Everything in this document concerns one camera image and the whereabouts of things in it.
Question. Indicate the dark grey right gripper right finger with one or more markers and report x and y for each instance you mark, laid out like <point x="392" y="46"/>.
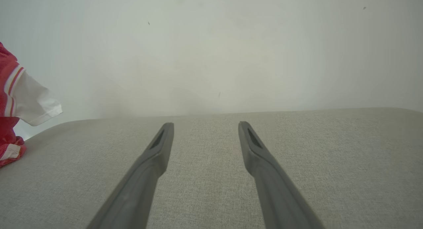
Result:
<point x="277" y="196"/>

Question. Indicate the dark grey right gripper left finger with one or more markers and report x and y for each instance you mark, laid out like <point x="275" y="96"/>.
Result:
<point x="138" y="189"/>

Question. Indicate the red white shorts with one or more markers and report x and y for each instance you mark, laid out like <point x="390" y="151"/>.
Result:
<point x="10" y="151"/>

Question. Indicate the red white jersey shirt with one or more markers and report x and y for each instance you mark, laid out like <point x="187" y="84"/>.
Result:
<point x="29" y="100"/>

